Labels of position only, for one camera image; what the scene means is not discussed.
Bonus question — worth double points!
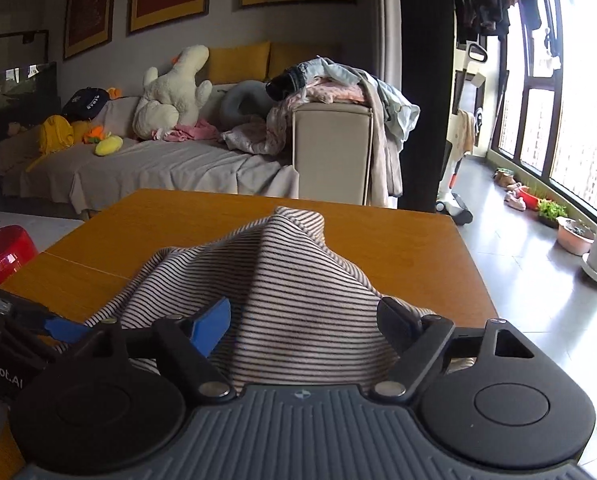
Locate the striped knit garment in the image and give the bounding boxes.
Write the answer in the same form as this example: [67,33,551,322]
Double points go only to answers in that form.
[52,206,435,396]

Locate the green plant tray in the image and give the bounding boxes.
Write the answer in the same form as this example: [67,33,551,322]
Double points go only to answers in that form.
[537,198,568,229]

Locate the black cap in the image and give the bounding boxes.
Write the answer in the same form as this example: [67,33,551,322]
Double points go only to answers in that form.
[61,87,110,122]

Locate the pink basin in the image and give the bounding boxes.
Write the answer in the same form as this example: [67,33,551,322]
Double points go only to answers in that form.
[557,217,595,256]

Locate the red stool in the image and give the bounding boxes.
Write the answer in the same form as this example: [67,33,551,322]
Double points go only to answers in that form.
[0,226,38,284]

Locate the red bowl on floor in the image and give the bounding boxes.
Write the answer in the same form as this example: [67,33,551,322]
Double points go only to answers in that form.
[518,186,541,210]

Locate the beige sofa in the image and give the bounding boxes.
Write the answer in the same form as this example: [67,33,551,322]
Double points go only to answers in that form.
[0,86,357,214]

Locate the orange plush toy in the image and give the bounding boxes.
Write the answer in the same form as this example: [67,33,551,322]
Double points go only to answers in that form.
[82,125,111,144]

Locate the pile of clothes on armrest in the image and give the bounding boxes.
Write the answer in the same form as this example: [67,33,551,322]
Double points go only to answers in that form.
[263,56,421,207]

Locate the yellow plush toy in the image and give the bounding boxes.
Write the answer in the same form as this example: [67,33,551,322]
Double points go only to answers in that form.
[26,115,92,172]

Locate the grey neck pillow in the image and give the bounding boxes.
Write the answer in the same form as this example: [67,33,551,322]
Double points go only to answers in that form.
[218,80,276,130]

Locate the pink garment on sofa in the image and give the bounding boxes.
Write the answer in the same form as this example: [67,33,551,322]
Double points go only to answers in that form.
[152,119,220,142]

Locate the white upright vacuum cleaner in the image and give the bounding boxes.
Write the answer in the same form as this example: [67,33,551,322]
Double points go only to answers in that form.
[435,41,487,226]

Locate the small yellow-green plush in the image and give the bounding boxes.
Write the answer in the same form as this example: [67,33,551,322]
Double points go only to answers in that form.
[94,134,123,157]

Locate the framed red picture left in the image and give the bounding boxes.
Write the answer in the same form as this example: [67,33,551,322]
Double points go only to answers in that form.
[63,0,114,61]

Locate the yellow cushion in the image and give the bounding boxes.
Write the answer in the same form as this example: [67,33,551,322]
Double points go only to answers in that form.
[207,41,271,84]
[267,42,341,79]

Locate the white plush duck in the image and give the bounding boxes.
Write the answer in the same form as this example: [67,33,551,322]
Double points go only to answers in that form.
[132,44,213,140]

